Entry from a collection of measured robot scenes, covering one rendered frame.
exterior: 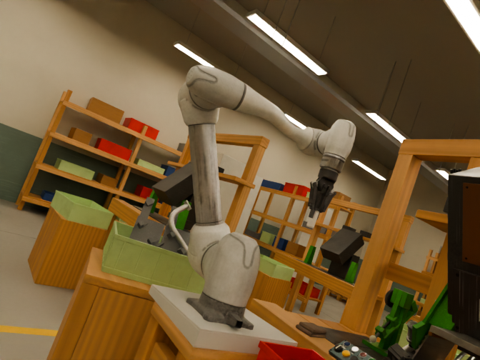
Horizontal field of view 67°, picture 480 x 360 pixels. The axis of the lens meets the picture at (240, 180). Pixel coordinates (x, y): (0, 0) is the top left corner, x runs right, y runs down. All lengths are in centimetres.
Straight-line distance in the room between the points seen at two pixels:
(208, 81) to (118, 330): 109
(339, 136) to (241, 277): 66
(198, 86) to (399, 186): 129
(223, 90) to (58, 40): 668
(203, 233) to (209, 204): 11
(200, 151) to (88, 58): 659
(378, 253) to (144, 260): 118
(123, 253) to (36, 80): 614
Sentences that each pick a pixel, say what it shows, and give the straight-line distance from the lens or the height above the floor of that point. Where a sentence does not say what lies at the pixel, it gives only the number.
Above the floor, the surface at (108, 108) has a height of 221.
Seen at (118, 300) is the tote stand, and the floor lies 72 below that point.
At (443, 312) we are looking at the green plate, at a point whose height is 117.
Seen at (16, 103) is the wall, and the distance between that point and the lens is 756.
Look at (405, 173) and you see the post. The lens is 211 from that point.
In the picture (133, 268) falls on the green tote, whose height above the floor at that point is 84.
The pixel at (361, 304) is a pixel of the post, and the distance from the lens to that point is 206.
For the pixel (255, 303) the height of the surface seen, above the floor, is 89.
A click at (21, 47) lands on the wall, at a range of 767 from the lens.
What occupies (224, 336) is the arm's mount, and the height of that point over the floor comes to 89.
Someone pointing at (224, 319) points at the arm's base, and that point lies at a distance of 119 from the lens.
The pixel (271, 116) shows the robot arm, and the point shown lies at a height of 160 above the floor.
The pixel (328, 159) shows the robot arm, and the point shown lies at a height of 155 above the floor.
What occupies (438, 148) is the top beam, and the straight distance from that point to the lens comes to 208.
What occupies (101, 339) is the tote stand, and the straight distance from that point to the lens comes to 173.
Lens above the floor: 123
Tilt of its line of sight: 5 degrees up
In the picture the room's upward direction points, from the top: 21 degrees clockwise
